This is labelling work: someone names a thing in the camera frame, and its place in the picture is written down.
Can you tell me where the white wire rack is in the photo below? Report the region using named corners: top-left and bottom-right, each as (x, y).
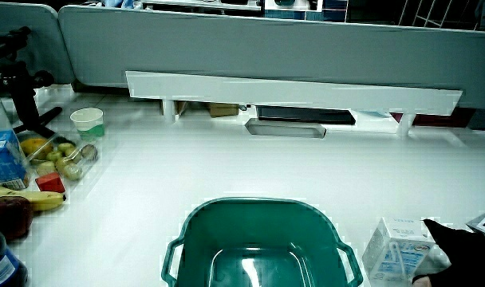
top-left (397, 0), bottom-right (483, 31)

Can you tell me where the grey flat tray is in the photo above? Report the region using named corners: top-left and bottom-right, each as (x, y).
top-left (244, 117), bottom-right (328, 140)

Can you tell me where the small grey partition panel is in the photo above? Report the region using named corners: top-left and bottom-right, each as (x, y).
top-left (0, 1), bottom-right (76, 85)

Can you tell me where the green plastic basket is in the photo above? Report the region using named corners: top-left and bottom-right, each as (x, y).
top-left (160, 197), bottom-right (365, 287)

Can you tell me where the large grey partition panel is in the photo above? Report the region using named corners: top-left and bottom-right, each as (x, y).
top-left (57, 5), bottom-right (485, 111)

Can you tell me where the black flat device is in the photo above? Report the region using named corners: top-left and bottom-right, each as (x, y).
top-left (255, 104), bottom-right (357, 126)

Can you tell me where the brown cardboard box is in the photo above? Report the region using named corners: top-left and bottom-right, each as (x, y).
top-left (207, 102), bottom-right (240, 119)

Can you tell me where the clear plastic fruit container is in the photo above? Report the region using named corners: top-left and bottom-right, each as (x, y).
top-left (18, 133), bottom-right (101, 185)

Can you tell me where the pile of small green fruits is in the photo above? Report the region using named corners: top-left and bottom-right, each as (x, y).
top-left (35, 142), bottom-right (85, 181)

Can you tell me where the orange fruit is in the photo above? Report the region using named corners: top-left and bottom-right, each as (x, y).
top-left (19, 137), bottom-right (54, 160)

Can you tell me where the red cube block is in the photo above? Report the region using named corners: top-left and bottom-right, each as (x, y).
top-left (34, 171), bottom-right (66, 195)

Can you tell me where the dark red apple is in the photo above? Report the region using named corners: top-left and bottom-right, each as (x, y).
top-left (0, 195), bottom-right (34, 242)

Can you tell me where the white desk shelf riser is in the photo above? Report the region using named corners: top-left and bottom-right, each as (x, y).
top-left (124, 70), bottom-right (463, 137)

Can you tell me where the blue drink carton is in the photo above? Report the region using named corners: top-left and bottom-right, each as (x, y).
top-left (0, 129), bottom-right (30, 191)

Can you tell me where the dark bottle with blue label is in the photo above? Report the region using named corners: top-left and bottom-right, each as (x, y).
top-left (0, 223), bottom-right (30, 287)

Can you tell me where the yellow banana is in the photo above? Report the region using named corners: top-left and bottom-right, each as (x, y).
top-left (0, 185), bottom-right (67, 212)

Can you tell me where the white green paper cup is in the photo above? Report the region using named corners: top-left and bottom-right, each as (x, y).
top-left (69, 107), bottom-right (106, 141)

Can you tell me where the white milk carton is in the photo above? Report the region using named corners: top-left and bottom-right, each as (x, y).
top-left (361, 217), bottom-right (452, 286)

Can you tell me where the black camera tripod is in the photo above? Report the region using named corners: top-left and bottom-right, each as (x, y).
top-left (0, 26), bottom-right (63, 140)

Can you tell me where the person's right hand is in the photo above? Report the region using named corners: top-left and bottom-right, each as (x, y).
top-left (412, 210), bottom-right (485, 287)

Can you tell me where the dark red box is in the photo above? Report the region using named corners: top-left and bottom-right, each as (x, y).
top-left (390, 106), bottom-right (477, 128)

